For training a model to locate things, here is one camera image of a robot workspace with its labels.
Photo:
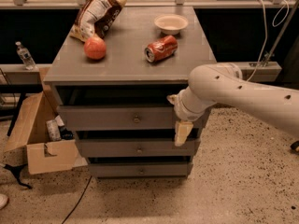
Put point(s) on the grey wooden drawer cabinet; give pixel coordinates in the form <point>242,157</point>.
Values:
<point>124,78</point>

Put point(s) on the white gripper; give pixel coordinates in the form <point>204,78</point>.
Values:
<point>181,110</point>

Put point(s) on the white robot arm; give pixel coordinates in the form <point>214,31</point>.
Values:
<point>209,84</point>

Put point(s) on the white shoe tip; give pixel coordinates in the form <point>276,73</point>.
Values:
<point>3,200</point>

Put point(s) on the black tripod leg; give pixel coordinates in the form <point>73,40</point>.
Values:
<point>16,171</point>

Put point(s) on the grey metal stand pole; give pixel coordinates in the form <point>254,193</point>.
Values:
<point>281,33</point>

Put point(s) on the clear plastic water bottle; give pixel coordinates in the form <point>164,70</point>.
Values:
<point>25,56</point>

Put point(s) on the grey top drawer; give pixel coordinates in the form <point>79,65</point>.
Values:
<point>92,118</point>

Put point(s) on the white can in box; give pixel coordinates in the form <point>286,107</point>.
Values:
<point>53,130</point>

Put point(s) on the red soda can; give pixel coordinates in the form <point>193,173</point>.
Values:
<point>161,49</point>

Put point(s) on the grey middle drawer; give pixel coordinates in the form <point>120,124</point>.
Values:
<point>107,148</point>

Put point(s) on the brown white chip bag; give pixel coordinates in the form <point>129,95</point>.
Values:
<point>95,18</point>

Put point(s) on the grey bottom drawer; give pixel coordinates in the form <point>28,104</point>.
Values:
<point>141,169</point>

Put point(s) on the brown cardboard box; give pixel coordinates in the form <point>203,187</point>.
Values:
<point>30,132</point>

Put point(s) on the white paper bowl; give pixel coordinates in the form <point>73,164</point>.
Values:
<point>171,24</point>

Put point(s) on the grey drawer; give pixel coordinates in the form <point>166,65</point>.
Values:
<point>141,169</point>
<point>92,118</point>
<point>107,148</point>

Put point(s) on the red apple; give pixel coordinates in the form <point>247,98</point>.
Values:
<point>95,48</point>

